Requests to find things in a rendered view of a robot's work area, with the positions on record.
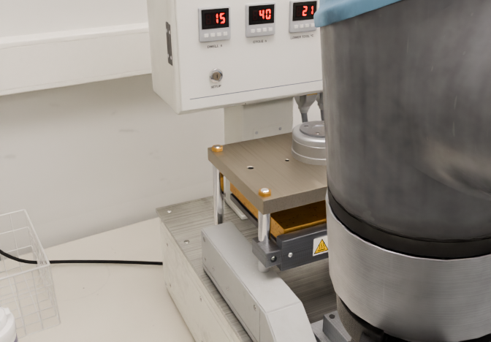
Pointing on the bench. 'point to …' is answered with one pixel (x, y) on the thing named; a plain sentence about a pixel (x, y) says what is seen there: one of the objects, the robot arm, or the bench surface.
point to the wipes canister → (7, 326)
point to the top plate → (277, 167)
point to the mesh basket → (31, 278)
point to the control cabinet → (237, 49)
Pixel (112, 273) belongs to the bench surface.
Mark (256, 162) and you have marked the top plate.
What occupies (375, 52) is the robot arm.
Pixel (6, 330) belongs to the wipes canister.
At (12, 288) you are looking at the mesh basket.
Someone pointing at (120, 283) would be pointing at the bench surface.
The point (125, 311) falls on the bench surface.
